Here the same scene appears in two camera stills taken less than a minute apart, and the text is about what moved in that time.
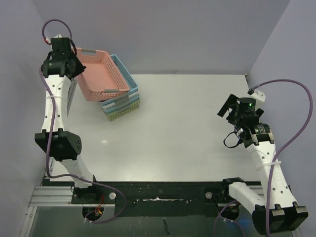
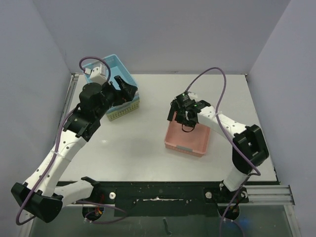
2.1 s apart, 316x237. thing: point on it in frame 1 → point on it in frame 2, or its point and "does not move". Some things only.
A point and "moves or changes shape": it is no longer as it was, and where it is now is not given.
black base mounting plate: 155,198 does not move
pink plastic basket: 100,79 moves or changes shape
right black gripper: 227,105 → 178,108
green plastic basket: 113,115 does not move
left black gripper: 80,68 → 127,93
